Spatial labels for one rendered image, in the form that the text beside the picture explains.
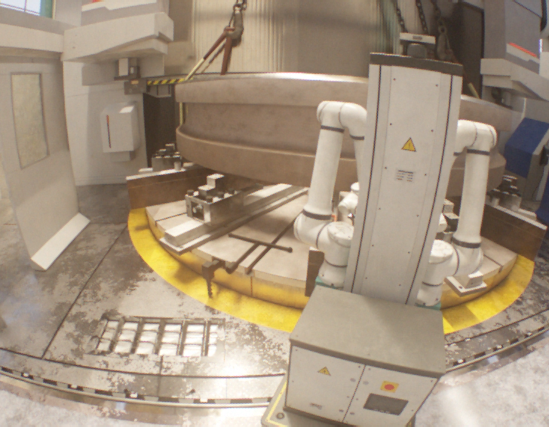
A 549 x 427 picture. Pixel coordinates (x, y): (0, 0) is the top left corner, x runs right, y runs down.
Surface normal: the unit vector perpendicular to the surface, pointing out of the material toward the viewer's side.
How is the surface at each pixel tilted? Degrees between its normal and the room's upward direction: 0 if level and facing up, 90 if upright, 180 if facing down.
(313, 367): 90
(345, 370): 90
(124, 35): 90
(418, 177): 90
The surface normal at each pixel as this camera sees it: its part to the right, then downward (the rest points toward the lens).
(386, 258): -0.39, 0.36
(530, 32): 0.11, 0.40
